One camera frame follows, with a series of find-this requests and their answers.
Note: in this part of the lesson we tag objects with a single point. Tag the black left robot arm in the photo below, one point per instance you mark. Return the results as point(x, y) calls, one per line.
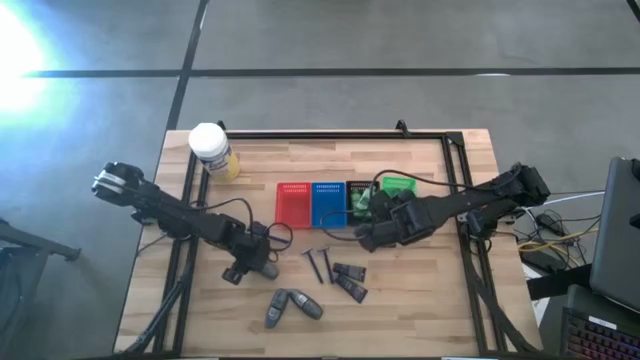
point(175, 215)

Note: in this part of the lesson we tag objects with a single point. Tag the black backlit keyboard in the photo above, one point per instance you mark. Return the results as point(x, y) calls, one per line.
point(600, 340)

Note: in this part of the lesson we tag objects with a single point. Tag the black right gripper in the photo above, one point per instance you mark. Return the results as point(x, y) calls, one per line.
point(407, 225)

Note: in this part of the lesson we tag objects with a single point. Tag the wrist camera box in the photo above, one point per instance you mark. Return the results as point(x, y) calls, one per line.
point(233, 276)
point(382, 202)

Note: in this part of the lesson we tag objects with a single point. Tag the black metal stand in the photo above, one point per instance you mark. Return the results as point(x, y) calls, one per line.
point(35, 243)

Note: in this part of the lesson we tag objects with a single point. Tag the green slotted plastic basket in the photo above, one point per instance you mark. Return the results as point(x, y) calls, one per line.
point(400, 182)

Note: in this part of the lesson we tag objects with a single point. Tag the black bolts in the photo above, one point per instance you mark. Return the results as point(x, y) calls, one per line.
point(314, 267)

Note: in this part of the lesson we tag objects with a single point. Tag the black aluminium table frame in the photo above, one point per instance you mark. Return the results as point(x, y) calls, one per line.
point(350, 135)

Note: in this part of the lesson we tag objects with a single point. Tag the black power adapter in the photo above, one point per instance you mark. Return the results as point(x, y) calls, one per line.
point(547, 224)

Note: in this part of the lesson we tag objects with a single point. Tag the blue slotted plastic basket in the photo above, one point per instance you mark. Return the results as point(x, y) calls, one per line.
point(328, 207)

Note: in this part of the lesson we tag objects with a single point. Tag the red slotted plastic basket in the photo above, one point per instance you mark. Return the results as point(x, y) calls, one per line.
point(292, 207)

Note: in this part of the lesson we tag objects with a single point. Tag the black slotted plastic basket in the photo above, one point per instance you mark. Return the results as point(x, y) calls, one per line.
point(351, 187)

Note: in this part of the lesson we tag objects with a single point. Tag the grey laptop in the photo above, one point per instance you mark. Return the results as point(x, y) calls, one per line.
point(617, 230)

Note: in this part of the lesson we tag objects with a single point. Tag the white-lidded yellow wipes canister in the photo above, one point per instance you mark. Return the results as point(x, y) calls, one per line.
point(212, 150)

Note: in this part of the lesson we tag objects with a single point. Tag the green toiletry packet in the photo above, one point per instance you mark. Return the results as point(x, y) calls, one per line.
point(365, 194)
point(359, 206)

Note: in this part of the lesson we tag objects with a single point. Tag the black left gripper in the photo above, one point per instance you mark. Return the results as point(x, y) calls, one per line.
point(252, 252)

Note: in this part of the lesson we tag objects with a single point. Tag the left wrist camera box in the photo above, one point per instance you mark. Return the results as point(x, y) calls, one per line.
point(233, 276)

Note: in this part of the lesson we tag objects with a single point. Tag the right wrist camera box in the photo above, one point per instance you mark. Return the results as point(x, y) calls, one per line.
point(382, 202)

